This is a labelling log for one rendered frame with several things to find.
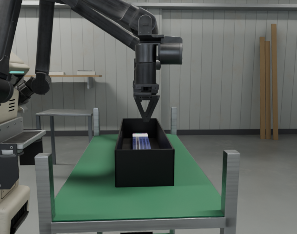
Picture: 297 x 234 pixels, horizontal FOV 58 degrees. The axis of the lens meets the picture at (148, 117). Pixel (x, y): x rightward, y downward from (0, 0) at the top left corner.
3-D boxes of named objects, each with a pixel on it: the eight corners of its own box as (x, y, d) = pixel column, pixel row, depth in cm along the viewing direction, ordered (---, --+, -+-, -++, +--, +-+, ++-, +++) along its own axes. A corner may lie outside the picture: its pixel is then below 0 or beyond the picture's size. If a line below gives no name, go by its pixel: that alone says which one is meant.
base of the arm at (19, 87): (14, 88, 127) (2, 90, 115) (28, 78, 127) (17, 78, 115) (26, 103, 128) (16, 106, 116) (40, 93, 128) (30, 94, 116)
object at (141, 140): (132, 139, 132) (132, 133, 131) (147, 139, 132) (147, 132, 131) (132, 178, 82) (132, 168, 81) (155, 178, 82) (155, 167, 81)
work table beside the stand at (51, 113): (92, 176, 345) (90, 113, 333) (39, 174, 349) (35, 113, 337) (101, 164, 389) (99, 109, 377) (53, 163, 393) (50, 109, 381)
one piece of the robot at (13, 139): (-24, 191, 91) (-31, 128, 88) (11, 164, 118) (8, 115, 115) (24, 190, 92) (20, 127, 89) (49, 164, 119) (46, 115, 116)
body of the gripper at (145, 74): (155, 89, 80) (156, 63, 79) (159, 91, 70) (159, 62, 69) (134, 89, 80) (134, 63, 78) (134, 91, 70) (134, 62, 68)
